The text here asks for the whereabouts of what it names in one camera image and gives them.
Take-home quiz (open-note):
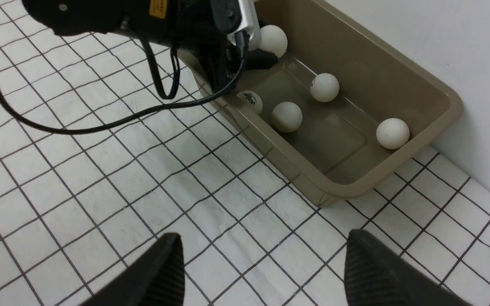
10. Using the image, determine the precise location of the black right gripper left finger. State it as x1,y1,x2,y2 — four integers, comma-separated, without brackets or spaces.
82,232,185,306

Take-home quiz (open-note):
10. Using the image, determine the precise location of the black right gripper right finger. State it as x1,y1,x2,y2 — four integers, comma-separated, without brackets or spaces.
344,229,470,306

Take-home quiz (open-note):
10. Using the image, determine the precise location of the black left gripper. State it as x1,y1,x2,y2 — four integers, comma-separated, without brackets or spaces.
176,0,279,92

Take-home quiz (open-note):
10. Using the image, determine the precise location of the logo white ping-pong ball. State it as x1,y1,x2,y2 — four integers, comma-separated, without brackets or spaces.
236,90,264,114

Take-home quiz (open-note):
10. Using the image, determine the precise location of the plain white ping-pong ball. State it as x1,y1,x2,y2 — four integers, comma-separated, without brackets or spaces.
272,101,303,133

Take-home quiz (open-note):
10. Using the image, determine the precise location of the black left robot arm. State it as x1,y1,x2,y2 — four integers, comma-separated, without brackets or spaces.
22,0,279,91

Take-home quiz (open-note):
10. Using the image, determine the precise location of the white black-grid tablecloth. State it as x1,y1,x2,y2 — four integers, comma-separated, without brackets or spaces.
0,0,490,306

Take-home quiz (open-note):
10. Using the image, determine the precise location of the olive green plastic bin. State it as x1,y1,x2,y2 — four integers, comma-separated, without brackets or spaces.
177,0,464,208

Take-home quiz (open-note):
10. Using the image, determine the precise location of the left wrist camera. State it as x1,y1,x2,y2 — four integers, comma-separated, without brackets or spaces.
210,0,261,50

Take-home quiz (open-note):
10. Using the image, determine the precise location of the left camera black cable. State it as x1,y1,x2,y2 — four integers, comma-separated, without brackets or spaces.
0,0,251,136

